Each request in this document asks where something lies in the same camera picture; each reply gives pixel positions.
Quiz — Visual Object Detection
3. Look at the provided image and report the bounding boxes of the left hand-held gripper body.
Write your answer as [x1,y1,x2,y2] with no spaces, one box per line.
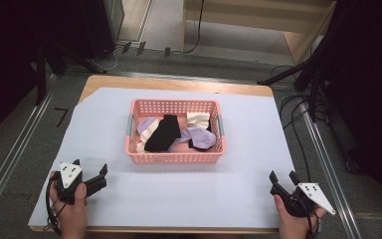
[53,161,88,205]

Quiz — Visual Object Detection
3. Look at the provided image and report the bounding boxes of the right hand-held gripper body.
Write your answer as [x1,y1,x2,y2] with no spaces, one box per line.
[270,181,337,219]

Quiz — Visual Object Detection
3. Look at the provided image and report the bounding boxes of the person's right hand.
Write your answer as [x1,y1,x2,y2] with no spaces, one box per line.
[273,194,327,239]

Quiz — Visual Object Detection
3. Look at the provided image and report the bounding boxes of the person's left hand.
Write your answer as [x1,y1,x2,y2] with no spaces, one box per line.
[49,171,90,239]

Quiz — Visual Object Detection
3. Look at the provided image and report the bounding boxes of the light blue table mat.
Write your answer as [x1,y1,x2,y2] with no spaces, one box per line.
[28,87,296,230]

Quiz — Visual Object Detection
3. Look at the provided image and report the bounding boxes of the purple and cream sock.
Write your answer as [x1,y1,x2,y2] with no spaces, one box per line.
[135,117,161,154]

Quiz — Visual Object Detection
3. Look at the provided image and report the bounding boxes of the black sock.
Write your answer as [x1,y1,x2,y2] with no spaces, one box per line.
[143,114,182,153]

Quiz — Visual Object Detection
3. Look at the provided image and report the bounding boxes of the pink plastic basket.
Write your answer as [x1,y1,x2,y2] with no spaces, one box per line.
[124,98,228,165]

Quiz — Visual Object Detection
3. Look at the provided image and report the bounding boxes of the black tripod stand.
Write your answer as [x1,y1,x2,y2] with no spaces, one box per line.
[257,6,349,123]
[29,33,108,107]

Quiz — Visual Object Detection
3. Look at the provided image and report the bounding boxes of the wooden shelf unit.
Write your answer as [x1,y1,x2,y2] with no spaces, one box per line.
[180,0,338,66]

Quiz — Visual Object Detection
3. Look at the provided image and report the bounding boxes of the metal floor rail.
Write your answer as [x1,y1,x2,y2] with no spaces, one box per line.
[300,99,363,239]
[0,74,58,230]

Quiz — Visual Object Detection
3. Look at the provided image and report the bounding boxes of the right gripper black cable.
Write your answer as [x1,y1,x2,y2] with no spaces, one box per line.
[291,192,322,239]

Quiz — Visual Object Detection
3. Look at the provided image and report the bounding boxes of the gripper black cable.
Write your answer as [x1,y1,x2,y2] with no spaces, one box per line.
[43,173,68,235]
[291,192,322,239]

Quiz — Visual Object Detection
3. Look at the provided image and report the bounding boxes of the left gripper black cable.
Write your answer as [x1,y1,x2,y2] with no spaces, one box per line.
[43,173,68,235]

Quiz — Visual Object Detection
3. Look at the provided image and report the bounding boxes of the black floor cables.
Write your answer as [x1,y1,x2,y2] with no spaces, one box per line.
[270,64,329,183]

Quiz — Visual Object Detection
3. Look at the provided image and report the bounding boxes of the white floor cable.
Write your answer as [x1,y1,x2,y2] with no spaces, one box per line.
[91,44,125,72]

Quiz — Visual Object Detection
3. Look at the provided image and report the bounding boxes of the hanging black cable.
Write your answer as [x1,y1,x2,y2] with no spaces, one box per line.
[182,0,206,55]

